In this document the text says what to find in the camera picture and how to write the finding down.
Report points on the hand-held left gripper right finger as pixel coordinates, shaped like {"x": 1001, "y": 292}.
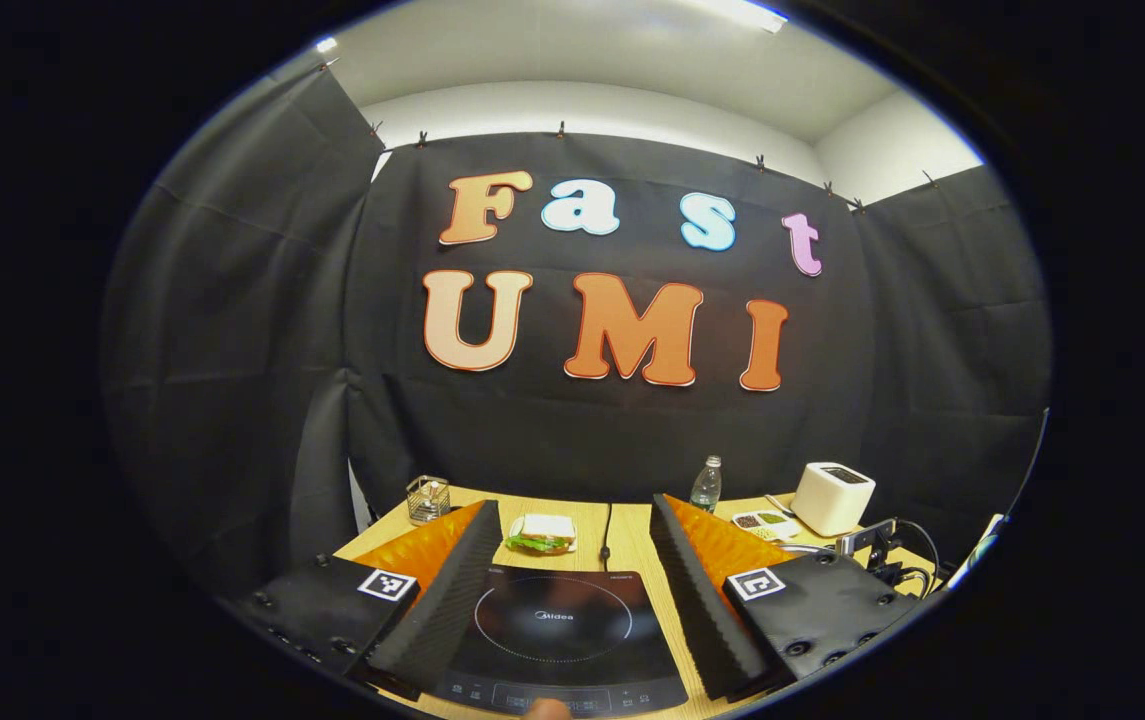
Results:
{"x": 707, "y": 610}

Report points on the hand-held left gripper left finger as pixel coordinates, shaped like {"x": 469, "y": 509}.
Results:
{"x": 447, "y": 600}

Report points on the black induction cooktop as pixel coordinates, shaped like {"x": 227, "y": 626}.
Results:
{"x": 557, "y": 640}

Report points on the white divided dish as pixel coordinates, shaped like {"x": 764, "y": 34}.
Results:
{"x": 767, "y": 525}

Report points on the sandwich with lettuce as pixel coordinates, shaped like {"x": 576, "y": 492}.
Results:
{"x": 542, "y": 533}

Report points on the clear plastic water bottle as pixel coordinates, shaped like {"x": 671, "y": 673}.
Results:
{"x": 705, "y": 488}

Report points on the white toaster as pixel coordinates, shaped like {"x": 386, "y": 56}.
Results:
{"x": 832, "y": 500}

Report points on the black backdrop cloth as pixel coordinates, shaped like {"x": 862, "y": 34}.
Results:
{"x": 572, "y": 430}

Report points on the row of small backdrop clips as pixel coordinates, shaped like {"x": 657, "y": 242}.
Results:
{"x": 560, "y": 131}

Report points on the ceiling light panel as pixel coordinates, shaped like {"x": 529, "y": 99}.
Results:
{"x": 747, "y": 14}

